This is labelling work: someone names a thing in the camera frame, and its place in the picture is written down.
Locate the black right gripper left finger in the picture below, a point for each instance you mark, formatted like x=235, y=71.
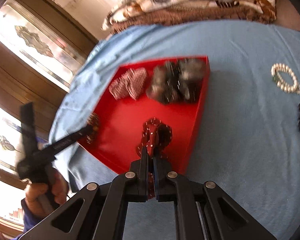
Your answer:
x=97, y=211

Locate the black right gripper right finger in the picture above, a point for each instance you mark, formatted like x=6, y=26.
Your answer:
x=203, y=211

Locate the dark red polka dot scrunchie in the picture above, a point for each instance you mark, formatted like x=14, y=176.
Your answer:
x=153, y=137

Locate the blue sleeve forearm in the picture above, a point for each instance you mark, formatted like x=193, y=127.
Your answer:
x=30, y=220

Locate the red jewelry tray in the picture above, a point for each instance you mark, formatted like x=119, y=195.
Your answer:
x=121, y=124

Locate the left hand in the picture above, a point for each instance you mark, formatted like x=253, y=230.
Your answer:
x=36, y=195

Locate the light blue cloth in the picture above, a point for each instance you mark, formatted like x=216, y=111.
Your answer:
x=248, y=142

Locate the stained glass window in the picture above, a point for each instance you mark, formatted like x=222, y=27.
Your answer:
x=41, y=49

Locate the red white checkered scrunchie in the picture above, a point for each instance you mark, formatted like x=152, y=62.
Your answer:
x=130, y=83

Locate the grey brown sheer scrunchie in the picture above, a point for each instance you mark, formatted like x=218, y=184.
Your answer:
x=178, y=81

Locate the brown ruffled blanket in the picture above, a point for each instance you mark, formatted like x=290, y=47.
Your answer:
x=178, y=15

